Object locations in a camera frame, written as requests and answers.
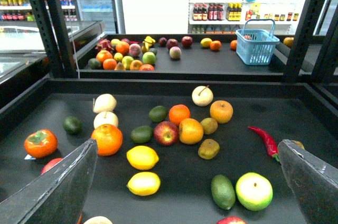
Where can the red apple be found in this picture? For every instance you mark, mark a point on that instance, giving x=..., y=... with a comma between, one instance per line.
x=166, y=133
x=231, y=220

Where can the green avocado left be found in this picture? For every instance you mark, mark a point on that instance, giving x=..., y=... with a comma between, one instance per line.
x=72, y=125

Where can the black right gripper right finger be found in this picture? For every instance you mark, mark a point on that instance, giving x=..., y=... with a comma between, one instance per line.
x=312, y=181

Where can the brown kiwi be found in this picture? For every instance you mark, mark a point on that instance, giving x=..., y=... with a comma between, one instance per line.
x=208, y=149
x=209, y=125

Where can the yellow green fruit by chili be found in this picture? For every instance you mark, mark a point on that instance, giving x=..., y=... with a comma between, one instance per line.
x=298, y=143

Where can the yellow orange apple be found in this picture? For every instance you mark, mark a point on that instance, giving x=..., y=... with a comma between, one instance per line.
x=221, y=111

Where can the brown kiwi upper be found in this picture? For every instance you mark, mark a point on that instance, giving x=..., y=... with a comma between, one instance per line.
x=209, y=125

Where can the yellow orange centre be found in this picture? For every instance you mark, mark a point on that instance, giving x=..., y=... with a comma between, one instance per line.
x=190, y=131

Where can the black fruit shelf tray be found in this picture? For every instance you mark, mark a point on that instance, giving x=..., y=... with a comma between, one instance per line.
x=284, y=111

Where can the green lime upper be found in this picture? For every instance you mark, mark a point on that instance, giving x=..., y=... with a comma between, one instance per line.
x=158, y=114

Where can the red chili pepper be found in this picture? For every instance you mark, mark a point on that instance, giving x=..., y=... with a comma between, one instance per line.
x=270, y=144

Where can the red apple centre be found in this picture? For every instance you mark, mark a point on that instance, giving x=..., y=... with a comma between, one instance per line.
x=166, y=133

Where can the green apple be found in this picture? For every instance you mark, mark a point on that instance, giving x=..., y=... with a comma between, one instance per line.
x=254, y=191

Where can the rear black fruit shelf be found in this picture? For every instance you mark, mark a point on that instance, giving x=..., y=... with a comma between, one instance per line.
x=198, y=64

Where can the red apple left edge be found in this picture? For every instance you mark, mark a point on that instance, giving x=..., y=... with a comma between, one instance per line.
x=51, y=164

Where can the red apple bottom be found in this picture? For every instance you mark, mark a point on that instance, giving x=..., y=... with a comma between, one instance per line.
x=231, y=220

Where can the small blue basket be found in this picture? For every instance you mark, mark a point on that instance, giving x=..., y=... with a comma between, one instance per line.
x=255, y=47

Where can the brown kiwi lower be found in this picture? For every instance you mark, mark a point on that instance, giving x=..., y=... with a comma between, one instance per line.
x=208, y=149

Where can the white pear with stem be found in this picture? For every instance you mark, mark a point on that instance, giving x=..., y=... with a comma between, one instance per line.
x=202, y=96

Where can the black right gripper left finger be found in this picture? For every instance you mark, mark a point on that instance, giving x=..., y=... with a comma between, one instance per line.
x=58, y=195

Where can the white pear upper left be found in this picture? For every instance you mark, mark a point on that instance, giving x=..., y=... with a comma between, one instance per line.
x=104, y=102

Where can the yellow lemon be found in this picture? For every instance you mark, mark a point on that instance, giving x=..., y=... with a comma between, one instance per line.
x=142, y=157
x=144, y=183

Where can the green lime centre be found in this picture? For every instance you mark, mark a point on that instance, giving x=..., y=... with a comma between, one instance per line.
x=141, y=134

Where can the orange persimmon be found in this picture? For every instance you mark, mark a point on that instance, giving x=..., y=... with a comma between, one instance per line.
x=41, y=143

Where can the white pear lower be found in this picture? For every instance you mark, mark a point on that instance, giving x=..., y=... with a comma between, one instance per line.
x=105, y=117

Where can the large orange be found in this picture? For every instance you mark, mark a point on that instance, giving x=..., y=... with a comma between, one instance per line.
x=109, y=139

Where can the green lime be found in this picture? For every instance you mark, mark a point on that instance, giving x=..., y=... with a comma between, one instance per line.
x=141, y=134
x=158, y=114

